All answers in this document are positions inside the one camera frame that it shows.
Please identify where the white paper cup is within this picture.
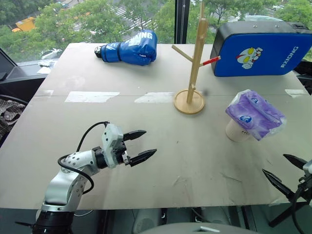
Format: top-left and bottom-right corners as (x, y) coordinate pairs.
(225, 118), (254, 143)

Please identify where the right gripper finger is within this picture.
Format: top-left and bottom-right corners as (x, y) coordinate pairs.
(283, 154), (309, 169)
(262, 168), (295, 202)

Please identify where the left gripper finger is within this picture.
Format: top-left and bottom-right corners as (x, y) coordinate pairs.
(129, 149), (157, 168)
(122, 130), (147, 142)

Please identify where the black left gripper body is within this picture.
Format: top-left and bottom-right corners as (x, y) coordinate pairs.
(116, 138), (132, 166)

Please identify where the blue punching pad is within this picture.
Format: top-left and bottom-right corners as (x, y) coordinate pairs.
(210, 20), (312, 78)

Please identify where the grey rounded housing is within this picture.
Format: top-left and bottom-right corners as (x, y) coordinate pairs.
(132, 208), (167, 234)

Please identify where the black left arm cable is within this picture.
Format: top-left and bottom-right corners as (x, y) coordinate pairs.
(58, 121), (109, 195)

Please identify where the yellow vehicle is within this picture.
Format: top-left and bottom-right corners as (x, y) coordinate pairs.
(11, 16), (36, 33)

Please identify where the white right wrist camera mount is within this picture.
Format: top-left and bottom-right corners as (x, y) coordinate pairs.
(302, 159), (312, 175)

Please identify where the plaid cloth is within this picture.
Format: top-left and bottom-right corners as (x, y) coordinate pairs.
(0, 98), (26, 140)

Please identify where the wooden mug tree stand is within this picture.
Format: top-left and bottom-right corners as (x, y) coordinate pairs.
(171, 0), (221, 115)

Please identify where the grey curved shell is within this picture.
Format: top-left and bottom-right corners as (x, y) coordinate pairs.
(139, 222), (247, 234)

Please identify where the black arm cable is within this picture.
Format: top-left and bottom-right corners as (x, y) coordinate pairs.
(291, 184), (312, 234)
(58, 121), (109, 195)

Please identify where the crumpled white wrapper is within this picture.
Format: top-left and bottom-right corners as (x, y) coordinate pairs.
(37, 59), (58, 67)

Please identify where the black window pillar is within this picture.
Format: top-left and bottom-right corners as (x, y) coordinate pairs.
(174, 0), (191, 45)

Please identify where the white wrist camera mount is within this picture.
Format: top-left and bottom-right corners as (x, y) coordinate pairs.
(101, 123), (124, 169)
(302, 159), (312, 175)

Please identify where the blue boxing glove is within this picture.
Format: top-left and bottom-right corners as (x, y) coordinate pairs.
(94, 29), (157, 67)

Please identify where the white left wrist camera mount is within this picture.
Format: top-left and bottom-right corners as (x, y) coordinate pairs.
(101, 123), (124, 169)

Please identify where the small white tape patch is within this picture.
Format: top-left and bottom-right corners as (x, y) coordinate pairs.
(284, 88), (310, 98)

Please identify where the purple tissue pack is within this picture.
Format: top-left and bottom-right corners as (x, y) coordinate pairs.
(225, 89), (287, 141)

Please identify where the black side furniture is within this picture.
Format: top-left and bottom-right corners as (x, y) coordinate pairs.
(0, 47), (47, 104)

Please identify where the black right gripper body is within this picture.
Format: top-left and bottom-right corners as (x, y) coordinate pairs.
(293, 175), (312, 202)

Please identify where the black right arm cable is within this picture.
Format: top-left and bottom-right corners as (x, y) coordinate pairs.
(291, 184), (312, 234)

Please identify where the large white tape patch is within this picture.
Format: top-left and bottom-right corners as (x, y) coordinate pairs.
(65, 91), (121, 103)

